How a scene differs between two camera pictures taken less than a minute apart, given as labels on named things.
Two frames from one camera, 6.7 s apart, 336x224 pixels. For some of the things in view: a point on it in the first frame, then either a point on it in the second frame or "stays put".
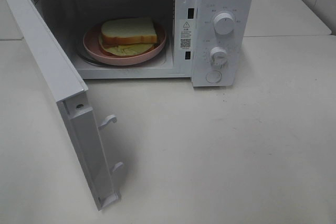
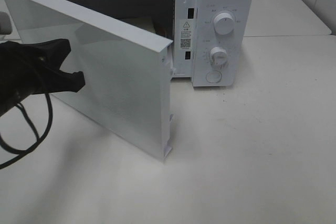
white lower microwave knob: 218,56 stays put
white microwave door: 86,131 to 127,74
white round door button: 213,76 stays put
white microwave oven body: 197,25 stays put
